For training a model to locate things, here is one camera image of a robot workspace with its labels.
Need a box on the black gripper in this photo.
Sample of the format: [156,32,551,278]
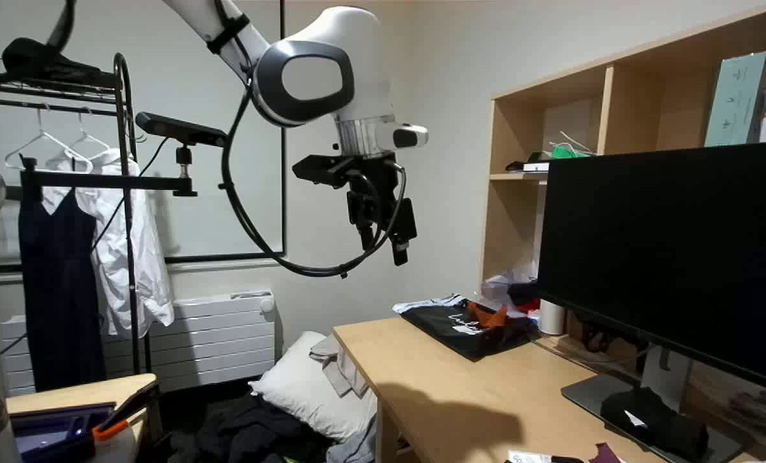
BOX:
[345,153,420,266]

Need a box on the orange red packet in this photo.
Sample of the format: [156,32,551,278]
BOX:
[464,301,511,335]

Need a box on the black shopping bag white lettering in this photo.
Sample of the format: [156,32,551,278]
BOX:
[399,296,543,363]

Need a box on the white packet green print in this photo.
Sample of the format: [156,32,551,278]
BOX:
[503,446,559,463]

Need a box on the maroon packet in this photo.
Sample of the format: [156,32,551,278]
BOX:
[586,439,627,463]

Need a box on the wooden bookshelf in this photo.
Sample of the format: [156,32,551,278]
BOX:
[482,0,766,286]

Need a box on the white pillow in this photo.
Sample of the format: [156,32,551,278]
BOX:
[248,329,380,441]

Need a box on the green plastic folder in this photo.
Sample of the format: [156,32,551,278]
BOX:
[548,139,605,161]

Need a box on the white radiator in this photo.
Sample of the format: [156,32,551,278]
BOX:
[0,287,280,398]

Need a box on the dark clothes pile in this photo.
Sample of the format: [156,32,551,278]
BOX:
[159,390,338,463]

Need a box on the white shirt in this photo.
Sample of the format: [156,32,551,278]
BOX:
[41,148,177,341]

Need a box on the grey monitor stand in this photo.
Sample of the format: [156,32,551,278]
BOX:
[561,341,746,463]

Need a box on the black computer monitor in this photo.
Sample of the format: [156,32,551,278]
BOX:
[536,139,766,394]

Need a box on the black clothes rack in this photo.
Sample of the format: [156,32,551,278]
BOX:
[0,52,156,377]

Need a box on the black pouch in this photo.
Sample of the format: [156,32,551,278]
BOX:
[600,386,712,463]

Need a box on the navy dress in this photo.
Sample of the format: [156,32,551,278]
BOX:
[16,183,109,394]

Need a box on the small wooden table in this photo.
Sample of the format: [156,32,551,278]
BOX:
[5,371,163,463]

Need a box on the teal box on shelf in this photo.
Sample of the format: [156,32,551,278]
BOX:
[701,48,766,148]

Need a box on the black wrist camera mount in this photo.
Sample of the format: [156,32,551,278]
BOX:
[290,152,356,189]

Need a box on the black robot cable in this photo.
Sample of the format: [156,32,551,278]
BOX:
[218,89,411,279]

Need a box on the black bar camera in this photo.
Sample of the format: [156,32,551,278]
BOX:
[133,110,231,148]

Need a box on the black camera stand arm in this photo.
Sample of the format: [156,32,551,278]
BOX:
[18,143,200,200]

